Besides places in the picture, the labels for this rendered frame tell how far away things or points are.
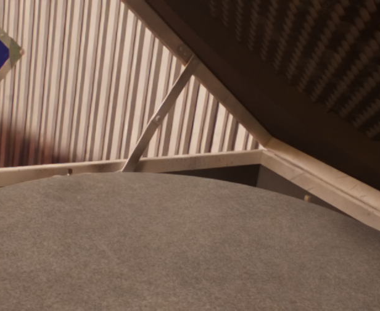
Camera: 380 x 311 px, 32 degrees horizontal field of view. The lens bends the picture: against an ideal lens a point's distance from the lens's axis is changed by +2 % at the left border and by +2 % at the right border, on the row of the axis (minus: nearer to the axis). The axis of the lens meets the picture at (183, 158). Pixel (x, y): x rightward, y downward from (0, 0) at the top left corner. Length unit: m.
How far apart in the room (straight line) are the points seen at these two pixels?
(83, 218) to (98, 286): 0.20
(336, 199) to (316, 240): 0.31
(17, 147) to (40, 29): 0.59
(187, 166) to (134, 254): 0.53
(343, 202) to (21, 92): 2.12
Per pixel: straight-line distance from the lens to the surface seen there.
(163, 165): 1.39
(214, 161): 1.46
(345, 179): 1.37
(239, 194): 1.19
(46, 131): 3.17
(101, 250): 0.93
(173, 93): 1.33
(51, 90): 3.04
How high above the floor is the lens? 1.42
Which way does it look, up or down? 19 degrees down
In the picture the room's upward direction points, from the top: 8 degrees clockwise
